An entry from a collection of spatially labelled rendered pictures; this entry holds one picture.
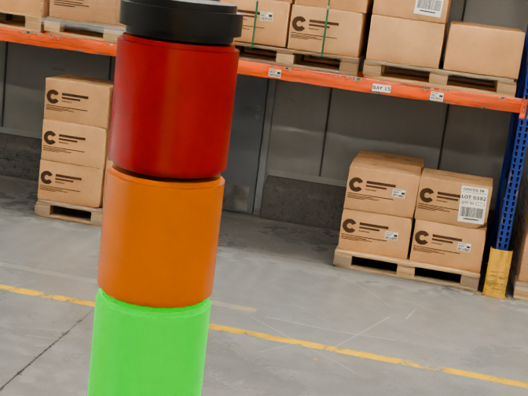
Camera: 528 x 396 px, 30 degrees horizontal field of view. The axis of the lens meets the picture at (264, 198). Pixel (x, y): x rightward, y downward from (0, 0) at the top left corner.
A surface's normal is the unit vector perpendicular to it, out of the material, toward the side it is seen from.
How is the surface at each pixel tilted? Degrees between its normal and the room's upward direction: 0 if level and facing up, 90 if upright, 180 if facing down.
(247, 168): 90
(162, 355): 90
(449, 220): 95
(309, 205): 89
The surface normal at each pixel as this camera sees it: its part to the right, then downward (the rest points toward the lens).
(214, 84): 0.70, 0.24
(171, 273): 0.25, 0.25
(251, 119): -0.20, 0.20
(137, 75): -0.51, 0.14
